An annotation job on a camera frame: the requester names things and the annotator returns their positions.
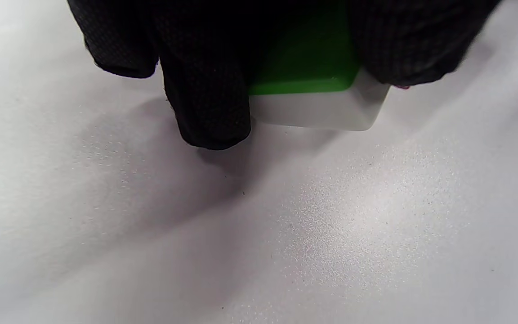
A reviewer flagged green white mahjong tile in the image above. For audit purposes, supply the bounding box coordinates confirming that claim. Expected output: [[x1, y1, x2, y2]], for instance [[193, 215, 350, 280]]
[[248, 0, 391, 132]]

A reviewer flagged person's left hand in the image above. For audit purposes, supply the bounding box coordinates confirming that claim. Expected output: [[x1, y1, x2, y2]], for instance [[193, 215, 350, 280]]
[[67, 0, 502, 150]]

